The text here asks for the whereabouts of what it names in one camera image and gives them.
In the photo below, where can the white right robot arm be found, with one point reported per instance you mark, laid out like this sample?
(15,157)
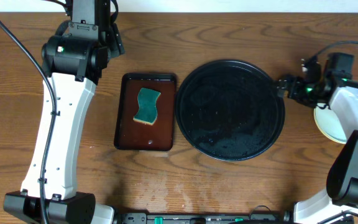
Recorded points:
(340,197)

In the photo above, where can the rectangular black water tray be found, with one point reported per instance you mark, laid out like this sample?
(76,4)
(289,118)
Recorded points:
(131,135)

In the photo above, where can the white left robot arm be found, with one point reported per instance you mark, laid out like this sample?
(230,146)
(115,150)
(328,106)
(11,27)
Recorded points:
(73,60)

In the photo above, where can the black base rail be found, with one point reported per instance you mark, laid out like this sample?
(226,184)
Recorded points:
(254,217)

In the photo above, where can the green yellow sponge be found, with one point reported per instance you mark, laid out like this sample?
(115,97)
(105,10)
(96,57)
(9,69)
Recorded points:
(147,103)

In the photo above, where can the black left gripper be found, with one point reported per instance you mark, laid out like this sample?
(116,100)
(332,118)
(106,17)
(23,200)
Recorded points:
(117,42)

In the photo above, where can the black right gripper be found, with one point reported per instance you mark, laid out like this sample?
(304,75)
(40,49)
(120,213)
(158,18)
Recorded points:
(296,81)

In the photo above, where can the yellow plate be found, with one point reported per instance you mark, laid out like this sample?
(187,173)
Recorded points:
(317,124)

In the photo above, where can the round black tray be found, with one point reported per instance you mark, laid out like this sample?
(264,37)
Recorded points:
(229,110)

